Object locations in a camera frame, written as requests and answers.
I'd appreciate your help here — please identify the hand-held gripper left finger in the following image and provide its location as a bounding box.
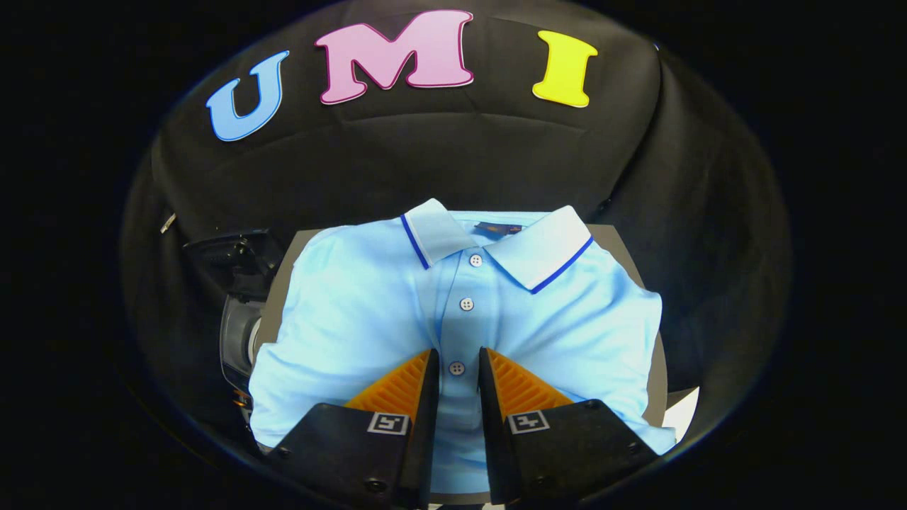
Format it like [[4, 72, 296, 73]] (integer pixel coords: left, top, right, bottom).
[[266, 347, 441, 510]]

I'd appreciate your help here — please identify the light blue polo shirt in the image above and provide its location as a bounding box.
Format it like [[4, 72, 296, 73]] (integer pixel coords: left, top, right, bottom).
[[248, 198, 677, 495]]

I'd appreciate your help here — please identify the dark washing machine lid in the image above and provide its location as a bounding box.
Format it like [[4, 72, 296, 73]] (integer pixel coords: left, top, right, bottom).
[[183, 228, 284, 298]]

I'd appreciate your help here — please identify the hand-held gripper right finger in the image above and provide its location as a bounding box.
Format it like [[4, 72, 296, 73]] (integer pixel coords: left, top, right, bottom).
[[478, 346, 663, 505]]

